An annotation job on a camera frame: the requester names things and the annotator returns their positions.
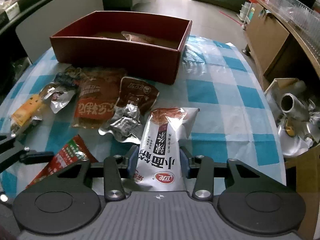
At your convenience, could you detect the silver noodle snack bag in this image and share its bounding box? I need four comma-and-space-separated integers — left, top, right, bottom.
133, 107, 200, 191

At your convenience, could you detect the yellow wrapped snack bar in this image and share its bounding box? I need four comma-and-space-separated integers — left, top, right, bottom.
10, 94, 46, 136

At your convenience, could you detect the silver metal pipe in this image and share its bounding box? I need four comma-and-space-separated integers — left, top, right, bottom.
280, 93, 310, 121

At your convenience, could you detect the blue white checkered tablecloth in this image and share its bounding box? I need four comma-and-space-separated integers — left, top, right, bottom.
1, 35, 286, 198

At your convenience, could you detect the black box on cabinet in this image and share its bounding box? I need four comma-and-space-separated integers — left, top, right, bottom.
1, 0, 41, 27

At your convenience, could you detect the white boxed snack pack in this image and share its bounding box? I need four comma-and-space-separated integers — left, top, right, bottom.
39, 82, 76, 114

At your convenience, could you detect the brown orange snack packet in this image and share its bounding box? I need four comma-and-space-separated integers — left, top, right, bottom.
121, 31, 180, 49

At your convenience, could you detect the blue cartoon snack bag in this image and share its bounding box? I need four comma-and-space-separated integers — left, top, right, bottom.
54, 66, 82, 88

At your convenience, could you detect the brown vacuum meat packet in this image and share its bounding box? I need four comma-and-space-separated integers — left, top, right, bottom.
98, 76, 159, 144

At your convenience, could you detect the red cardboard box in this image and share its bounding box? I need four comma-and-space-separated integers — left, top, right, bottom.
50, 11, 192, 85

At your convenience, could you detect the clear plastic tray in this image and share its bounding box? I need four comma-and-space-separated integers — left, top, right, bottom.
266, 0, 319, 47

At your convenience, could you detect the wooden sideboard cabinet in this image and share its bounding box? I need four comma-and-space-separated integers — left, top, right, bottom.
242, 0, 319, 92

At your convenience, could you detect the red green snack packet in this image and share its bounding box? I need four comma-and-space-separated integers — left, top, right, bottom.
27, 135, 98, 188

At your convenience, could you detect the grey white side cabinet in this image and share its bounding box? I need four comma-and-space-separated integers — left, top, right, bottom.
1, 0, 103, 62

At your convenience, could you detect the orange barcode snack packet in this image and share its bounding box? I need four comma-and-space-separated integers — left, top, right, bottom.
72, 68, 125, 129

